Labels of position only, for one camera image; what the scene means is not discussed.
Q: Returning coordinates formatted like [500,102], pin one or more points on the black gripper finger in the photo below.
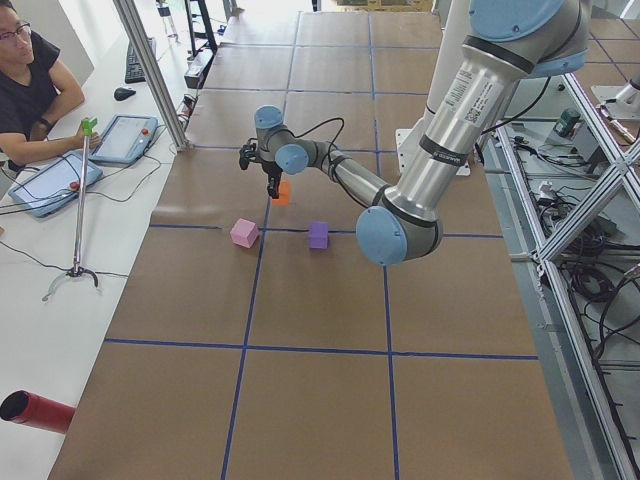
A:
[273,187]

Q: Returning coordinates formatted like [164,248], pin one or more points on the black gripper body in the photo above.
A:
[272,176]

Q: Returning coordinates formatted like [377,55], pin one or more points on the orange foam cube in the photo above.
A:
[284,194]

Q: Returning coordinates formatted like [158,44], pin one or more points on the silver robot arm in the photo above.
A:
[503,43]

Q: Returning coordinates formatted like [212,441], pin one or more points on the pink foam cube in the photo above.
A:
[244,233]

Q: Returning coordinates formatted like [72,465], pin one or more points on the purple foam cube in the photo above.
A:
[318,235]

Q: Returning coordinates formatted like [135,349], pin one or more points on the far blue teach pendant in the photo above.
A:
[124,140]

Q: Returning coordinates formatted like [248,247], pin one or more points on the blue teach pendant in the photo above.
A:
[124,140]
[51,188]

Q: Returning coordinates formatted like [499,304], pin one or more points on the black keyboard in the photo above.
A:
[134,72]

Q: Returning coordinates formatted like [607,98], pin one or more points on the black computer mouse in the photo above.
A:
[123,93]

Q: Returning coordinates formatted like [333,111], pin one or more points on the near blue teach pendant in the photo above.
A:
[51,188]

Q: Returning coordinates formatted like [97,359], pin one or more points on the seated person black shirt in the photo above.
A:
[37,90]

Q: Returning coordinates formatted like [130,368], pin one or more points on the red cylinder bottle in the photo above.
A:
[30,409]

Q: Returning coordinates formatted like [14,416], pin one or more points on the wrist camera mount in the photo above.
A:
[247,155]

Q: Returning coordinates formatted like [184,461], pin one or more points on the aluminium frame post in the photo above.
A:
[136,33]

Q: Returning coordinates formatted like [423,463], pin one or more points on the green handled reacher grabber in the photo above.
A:
[77,270]

